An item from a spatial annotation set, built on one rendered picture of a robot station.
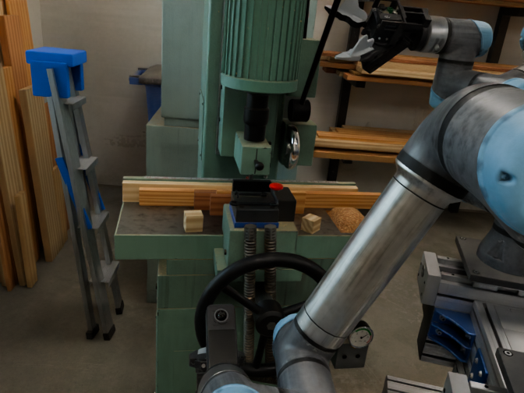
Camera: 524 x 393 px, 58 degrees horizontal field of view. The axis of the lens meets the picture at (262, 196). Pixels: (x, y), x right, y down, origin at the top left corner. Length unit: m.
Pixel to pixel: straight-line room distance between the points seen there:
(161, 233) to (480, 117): 0.72
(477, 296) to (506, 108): 0.90
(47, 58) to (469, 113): 1.52
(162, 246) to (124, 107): 2.56
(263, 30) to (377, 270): 0.58
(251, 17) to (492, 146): 0.66
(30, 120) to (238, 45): 1.64
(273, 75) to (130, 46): 2.50
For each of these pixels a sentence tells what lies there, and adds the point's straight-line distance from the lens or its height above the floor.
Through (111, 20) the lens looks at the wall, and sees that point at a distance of 3.49.
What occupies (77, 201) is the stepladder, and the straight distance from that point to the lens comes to 1.90.
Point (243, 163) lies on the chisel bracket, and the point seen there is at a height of 1.03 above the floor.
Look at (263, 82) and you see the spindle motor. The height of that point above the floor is 1.22.
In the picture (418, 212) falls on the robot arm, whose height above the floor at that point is 1.16.
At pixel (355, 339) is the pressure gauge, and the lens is 1.20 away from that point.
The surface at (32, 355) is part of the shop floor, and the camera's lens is 2.19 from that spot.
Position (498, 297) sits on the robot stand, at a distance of 1.36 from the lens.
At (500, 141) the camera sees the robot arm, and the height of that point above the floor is 1.28.
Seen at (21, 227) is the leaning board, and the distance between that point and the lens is 2.44.
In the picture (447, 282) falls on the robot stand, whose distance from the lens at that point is 1.32.
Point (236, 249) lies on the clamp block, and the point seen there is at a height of 0.92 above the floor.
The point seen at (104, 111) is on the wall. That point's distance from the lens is 3.59.
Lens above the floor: 1.37
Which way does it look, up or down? 22 degrees down
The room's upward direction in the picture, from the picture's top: 6 degrees clockwise
